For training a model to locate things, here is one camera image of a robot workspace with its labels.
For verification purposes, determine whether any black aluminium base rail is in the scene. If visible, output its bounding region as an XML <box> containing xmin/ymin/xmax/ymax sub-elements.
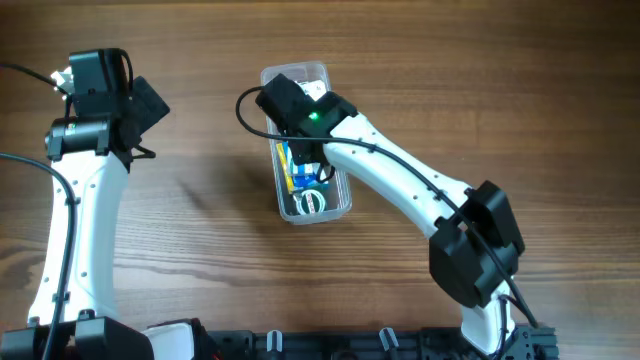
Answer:
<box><xmin>199</xmin><ymin>324</ymin><xmax>559</xmax><ymax>360</ymax></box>

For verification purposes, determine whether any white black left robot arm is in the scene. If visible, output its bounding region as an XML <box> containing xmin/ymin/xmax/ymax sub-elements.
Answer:
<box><xmin>1</xmin><ymin>48</ymin><xmax>218</xmax><ymax>359</ymax></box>

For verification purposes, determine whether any green square packet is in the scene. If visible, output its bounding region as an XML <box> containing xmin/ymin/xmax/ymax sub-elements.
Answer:
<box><xmin>293</xmin><ymin>189</ymin><xmax>327</xmax><ymax>216</ymax></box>

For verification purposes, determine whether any clear plastic container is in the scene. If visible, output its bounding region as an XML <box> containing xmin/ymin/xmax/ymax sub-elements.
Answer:
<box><xmin>261</xmin><ymin>61</ymin><xmax>352</xmax><ymax>225</ymax></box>

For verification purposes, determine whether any blue VapoDrops box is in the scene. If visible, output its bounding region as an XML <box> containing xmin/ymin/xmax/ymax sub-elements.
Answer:
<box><xmin>275</xmin><ymin>142</ymin><xmax>329</xmax><ymax>195</ymax></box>

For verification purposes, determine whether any white Hansaplast box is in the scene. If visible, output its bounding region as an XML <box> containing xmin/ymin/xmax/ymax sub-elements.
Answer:
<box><xmin>296</xmin><ymin>80</ymin><xmax>329</xmax><ymax>101</ymax></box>

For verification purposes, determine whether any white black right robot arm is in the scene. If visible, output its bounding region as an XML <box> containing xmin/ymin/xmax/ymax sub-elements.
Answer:
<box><xmin>275</xmin><ymin>92</ymin><xmax>525</xmax><ymax>356</ymax></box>

